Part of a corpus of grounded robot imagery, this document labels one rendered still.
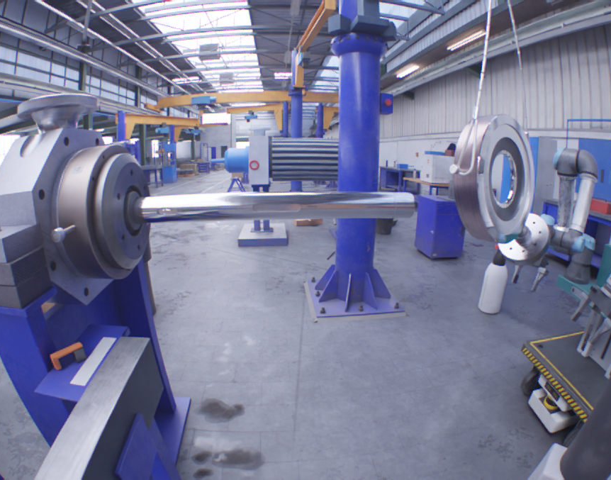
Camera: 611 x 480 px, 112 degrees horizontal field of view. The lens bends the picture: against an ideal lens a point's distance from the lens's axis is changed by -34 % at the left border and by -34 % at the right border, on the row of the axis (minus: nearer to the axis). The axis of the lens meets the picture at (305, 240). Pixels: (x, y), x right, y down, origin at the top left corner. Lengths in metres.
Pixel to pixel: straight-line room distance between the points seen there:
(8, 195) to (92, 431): 0.55
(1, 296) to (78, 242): 0.23
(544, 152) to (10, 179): 5.78
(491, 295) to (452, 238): 1.42
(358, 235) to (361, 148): 0.66
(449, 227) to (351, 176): 1.92
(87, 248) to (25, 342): 0.27
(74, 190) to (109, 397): 0.46
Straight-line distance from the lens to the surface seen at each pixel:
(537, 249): 1.14
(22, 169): 0.86
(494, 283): 2.75
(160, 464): 0.79
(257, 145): 4.22
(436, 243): 3.92
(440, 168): 7.39
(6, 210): 0.85
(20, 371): 0.89
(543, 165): 5.59
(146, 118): 12.42
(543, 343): 1.95
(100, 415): 0.53
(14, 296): 0.72
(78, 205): 0.77
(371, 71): 2.46
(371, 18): 2.37
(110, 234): 0.78
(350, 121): 2.38
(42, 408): 0.94
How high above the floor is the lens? 1.22
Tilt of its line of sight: 16 degrees down
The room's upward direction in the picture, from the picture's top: straight up
